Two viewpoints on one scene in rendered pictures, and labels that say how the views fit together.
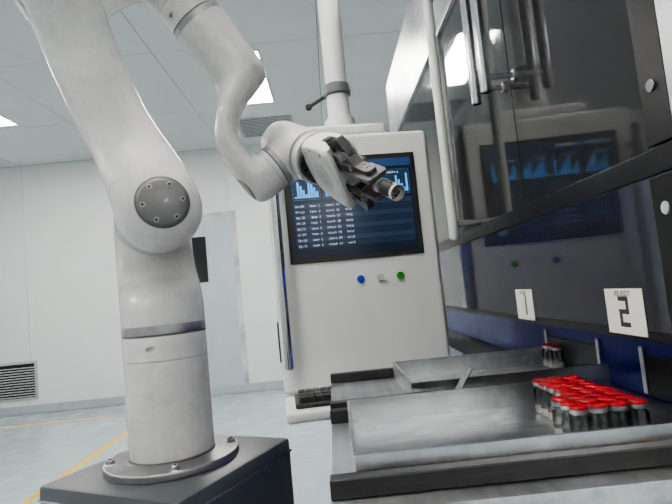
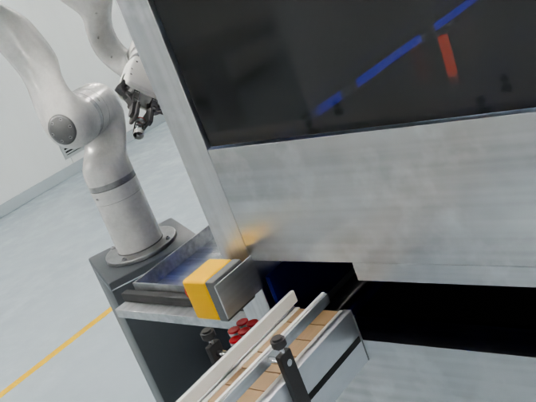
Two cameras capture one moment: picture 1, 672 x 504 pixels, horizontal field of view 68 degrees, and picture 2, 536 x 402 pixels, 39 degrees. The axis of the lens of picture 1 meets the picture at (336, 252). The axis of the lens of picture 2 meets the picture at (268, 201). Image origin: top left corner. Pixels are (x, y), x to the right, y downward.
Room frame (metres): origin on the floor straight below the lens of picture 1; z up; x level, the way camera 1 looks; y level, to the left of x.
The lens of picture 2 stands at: (-0.27, -1.29, 1.49)
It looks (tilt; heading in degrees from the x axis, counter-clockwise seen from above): 19 degrees down; 46
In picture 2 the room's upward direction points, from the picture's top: 21 degrees counter-clockwise
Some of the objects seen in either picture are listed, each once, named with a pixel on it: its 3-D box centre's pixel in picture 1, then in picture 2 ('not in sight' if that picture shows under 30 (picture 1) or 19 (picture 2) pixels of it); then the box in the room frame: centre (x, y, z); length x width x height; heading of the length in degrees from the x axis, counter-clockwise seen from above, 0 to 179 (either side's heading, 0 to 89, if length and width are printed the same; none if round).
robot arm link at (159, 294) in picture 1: (157, 256); (98, 133); (0.79, 0.28, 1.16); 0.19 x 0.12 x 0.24; 24
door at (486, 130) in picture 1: (474, 103); not in sight; (1.20, -0.37, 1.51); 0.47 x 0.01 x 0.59; 1
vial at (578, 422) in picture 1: (580, 426); not in sight; (0.58, -0.26, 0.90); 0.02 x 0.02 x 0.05
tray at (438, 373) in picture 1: (487, 371); not in sight; (1.00, -0.27, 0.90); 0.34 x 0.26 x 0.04; 91
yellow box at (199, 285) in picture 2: not in sight; (218, 289); (0.41, -0.40, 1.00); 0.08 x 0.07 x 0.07; 91
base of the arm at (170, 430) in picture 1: (169, 395); (128, 215); (0.76, 0.27, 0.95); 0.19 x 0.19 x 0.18
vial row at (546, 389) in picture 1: (567, 408); not in sight; (0.66, -0.28, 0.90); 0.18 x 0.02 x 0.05; 1
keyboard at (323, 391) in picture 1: (371, 389); not in sight; (1.34, -0.06, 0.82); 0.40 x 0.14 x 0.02; 97
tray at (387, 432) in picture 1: (483, 422); (231, 259); (0.66, -0.17, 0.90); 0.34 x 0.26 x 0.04; 91
